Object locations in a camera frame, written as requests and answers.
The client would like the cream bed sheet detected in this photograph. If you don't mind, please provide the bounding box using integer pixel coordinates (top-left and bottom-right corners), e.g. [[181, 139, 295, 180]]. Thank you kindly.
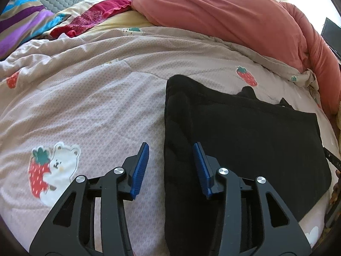
[[93, 11, 161, 31]]

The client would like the striped colourful pillow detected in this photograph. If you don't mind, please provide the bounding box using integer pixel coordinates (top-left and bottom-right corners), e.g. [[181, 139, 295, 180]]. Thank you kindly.
[[0, 0, 62, 60]]

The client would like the red ruffled cloth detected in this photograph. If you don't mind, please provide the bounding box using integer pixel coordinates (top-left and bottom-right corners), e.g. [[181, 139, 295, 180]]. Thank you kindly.
[[50, 0, 133, 38]]

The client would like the black monitor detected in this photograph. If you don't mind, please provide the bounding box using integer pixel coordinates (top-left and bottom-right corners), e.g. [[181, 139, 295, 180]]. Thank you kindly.
[[321, 17, 341, 59]]

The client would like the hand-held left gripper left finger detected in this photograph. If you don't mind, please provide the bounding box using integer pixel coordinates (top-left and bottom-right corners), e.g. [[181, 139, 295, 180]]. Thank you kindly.
[[29, 142, 150, 256]]

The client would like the pink duvet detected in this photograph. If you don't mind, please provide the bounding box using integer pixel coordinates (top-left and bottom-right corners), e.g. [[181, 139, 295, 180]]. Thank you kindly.
[[131, 0, 341, 118]]

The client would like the black sweater with orange patches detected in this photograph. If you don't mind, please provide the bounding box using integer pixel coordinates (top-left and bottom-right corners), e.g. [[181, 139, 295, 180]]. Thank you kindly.
[[163, 75, 332, 256]]

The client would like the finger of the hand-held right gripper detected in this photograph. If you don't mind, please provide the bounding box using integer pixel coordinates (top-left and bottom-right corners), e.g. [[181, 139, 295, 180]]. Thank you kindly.
[[323, 147, 341, 170]]

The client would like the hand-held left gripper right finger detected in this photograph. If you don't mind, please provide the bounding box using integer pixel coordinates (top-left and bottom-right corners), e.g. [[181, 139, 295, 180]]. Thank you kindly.
[[193, 142, 312, 256]]

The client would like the strawberry print blanket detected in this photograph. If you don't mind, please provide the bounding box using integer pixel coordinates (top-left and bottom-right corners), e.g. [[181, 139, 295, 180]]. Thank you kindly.
[[0, 27, 341, 256]]

